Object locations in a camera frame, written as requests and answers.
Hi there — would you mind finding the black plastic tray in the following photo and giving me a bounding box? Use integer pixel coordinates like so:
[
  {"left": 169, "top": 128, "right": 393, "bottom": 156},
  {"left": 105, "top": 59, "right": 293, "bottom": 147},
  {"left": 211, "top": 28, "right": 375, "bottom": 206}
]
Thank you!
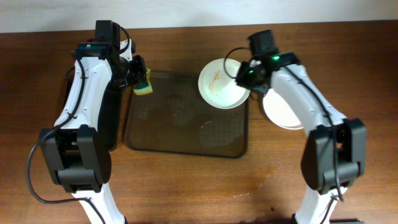
[{"left": 55, "top": 75, "right": 122, "bottom": 151}]

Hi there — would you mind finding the white plate bottom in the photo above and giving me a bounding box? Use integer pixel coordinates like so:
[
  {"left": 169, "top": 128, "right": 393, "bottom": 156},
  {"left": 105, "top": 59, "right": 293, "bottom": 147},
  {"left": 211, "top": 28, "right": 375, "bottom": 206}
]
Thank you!
[{"left": 261, "top": 89, "right": 303, "bottom": 130}]

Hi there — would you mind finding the brown serving tray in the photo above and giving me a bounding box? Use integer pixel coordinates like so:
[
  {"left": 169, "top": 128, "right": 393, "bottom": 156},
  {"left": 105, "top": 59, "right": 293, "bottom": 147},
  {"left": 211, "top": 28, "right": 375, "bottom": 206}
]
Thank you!
[{"left": 124, "top": 72, "right": 249, "bottom": 159}]

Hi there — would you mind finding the white plate top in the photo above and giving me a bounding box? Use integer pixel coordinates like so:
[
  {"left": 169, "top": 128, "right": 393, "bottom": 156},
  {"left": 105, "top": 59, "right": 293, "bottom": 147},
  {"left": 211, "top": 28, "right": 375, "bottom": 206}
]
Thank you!
[{"left": 198, "top": 58, "right": 250, "bottom": 110}]

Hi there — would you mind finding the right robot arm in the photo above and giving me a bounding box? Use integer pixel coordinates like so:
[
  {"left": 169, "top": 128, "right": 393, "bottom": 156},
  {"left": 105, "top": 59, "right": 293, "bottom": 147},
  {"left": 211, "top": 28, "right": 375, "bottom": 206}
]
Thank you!
[{"left": 235, "top": 30, "right": 367, "bottom": 223}]

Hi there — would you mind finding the green yellow sponge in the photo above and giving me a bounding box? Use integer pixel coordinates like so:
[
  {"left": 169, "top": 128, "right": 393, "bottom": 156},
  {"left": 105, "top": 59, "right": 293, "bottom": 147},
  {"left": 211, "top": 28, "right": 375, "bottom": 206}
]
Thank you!
[{"left": 133, "top": 68, "right": 153, "bottom": 95}]

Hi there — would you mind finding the white plate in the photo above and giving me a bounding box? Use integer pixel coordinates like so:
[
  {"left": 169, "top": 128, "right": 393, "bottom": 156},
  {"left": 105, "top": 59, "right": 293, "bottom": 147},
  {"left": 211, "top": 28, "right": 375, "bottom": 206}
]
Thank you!
[
  {"left": 198, "top": 58, "right": 250, "bottom": 110},
  {"left": 261, "top": 89, "right": 303, "bottom": 130}
]

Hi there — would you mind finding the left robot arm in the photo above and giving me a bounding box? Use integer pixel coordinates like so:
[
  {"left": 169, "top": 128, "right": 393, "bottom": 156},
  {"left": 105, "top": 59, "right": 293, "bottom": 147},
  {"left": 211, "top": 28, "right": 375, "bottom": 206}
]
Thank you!
[{"left": 35, "top": 20, "right": 152, "bottom": 223}]

